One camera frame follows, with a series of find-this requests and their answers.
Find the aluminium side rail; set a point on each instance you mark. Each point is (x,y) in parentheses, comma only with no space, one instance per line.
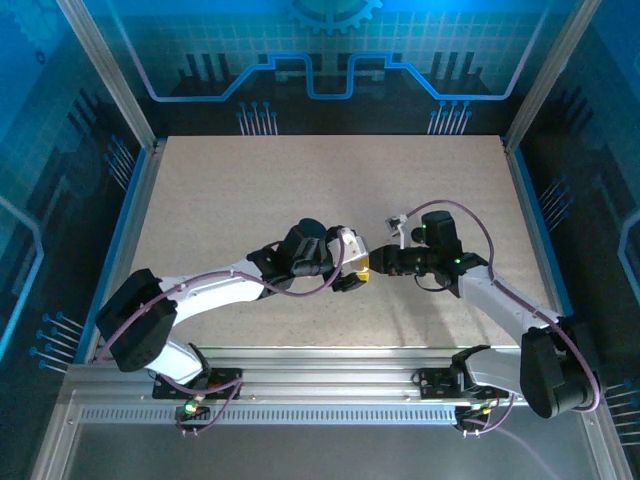
(135,220)
(522,190)

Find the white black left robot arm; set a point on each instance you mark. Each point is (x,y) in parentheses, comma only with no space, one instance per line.
(215,292)

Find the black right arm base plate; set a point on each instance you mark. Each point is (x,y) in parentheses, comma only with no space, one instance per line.
(432,385)

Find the long aluminium frame rail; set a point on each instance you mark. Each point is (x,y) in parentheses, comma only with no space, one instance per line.
(325,375)

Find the grey metal sheet panel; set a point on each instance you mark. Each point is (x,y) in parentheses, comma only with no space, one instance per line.
(300,455)

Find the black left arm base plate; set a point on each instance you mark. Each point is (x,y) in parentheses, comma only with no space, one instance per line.
(225,380)

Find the aluminium frame post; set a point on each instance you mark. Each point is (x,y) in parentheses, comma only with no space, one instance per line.
(107,75)
(550,70)

